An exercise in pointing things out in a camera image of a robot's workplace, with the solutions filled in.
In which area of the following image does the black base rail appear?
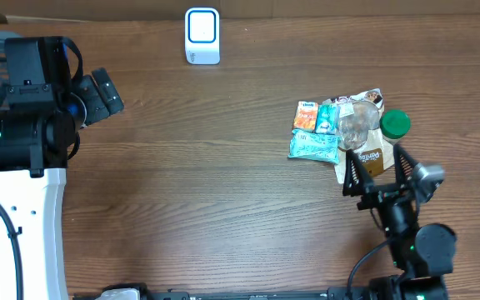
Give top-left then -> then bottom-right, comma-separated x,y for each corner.
72,282 -> 374,300

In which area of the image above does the brown bread snack bag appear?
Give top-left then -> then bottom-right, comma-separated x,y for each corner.
322,88 -> 394,184

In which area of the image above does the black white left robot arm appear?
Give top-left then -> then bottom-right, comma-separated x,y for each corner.
0,36 -> 124,299

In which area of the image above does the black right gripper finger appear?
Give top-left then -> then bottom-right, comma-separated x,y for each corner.
393,143 -> 418,185
342,150 -> 374,197

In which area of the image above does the green lid white jar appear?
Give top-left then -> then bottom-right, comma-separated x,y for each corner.
379,110 -> 412,144

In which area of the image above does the green blue tissue packet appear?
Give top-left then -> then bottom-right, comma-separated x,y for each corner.
314,104 -> 340,134

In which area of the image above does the teal wet wipes pack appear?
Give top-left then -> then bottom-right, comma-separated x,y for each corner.
288,129 -> 339,164

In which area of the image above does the white barcode scanner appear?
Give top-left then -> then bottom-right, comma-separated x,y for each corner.
184,7 -> 221,65

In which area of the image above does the orange tissue packet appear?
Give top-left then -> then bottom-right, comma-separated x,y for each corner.
292,101 -> 318,133

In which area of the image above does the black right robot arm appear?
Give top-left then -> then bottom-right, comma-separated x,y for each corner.
342,144 -> 457,299

